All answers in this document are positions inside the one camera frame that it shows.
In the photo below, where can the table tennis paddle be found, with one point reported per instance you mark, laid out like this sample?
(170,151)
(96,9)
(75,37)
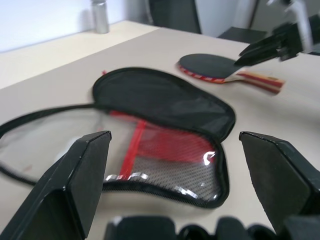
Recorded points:
(207,63)

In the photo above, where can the black chair seat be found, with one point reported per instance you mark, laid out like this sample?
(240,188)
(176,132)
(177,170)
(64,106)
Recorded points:
(236,34)

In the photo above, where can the black red mesh paddle case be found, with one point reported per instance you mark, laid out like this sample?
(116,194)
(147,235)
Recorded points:
(162,100)

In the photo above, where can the silver metal cylinder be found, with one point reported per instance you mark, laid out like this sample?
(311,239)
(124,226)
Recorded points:
(100,16)

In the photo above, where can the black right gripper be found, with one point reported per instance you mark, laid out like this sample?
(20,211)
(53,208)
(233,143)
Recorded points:
(290,40)

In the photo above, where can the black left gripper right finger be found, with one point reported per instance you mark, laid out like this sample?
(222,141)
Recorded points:
(275,170)

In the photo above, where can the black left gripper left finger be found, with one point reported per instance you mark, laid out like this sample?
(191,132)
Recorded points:
(62,190)

